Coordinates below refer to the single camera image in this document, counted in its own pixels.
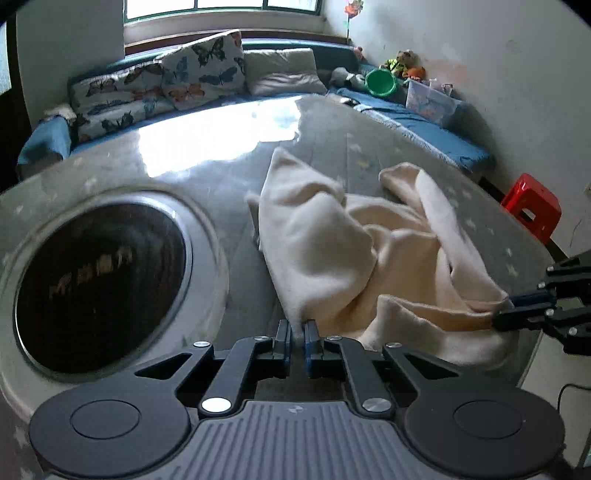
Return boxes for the cream knitted garment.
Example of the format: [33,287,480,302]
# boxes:
[249,148,516,370]

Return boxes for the red plastic stool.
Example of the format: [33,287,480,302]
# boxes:
[501,173,562,245]

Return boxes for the round black induction cooktop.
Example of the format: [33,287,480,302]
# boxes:
[15,198,189,378]

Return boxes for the clear plastic storage box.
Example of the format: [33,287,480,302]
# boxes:
[406,80,464,128]

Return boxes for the green plastic bowl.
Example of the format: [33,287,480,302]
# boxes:
[365,68,398,98]

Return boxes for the stuffed toy animals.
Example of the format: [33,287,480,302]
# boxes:
[380,50,426,82]

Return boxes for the beige plain cushion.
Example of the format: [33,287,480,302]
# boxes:
[245,48,327,97]

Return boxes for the blue bench sofa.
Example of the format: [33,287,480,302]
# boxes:
[17,39,496,177]

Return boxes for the blue folded blanket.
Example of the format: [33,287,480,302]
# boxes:
[17,116,71,165]

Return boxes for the butterfly print pillow lying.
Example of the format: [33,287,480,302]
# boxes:
[68,61,174,143]

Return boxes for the butterfly print pillow upright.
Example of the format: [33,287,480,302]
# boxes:
[156,30,245,110]

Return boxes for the red flower decoration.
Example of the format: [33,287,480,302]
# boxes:
[344,0,363,41]

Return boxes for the green framed window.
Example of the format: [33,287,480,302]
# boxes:
[123,0,322,23]

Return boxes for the black cable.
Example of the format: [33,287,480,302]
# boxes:
[556,382,591,416]

